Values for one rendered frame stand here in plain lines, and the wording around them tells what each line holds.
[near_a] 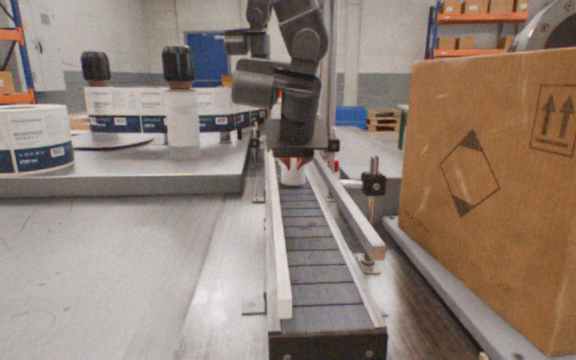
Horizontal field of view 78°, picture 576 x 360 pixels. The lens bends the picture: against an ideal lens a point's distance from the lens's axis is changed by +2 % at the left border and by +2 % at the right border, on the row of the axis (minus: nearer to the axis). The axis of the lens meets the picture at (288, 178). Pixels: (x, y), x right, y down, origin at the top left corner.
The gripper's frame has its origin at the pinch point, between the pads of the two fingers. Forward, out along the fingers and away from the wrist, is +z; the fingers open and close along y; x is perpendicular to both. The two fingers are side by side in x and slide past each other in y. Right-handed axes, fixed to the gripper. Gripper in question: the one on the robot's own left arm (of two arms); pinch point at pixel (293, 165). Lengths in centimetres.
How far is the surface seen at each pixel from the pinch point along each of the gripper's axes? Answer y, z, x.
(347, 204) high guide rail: -3.7, -20.1, 20.5
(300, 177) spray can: -1.9, 5.7, -1.1
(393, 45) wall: -282, 417, -642
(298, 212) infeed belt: -0.2, -1.8, 11.2
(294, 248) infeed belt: 1.5, -9.9, 21.1
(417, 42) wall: -331, 406, -638
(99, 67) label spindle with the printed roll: 58, 23, -56
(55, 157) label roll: 56, 17, -16
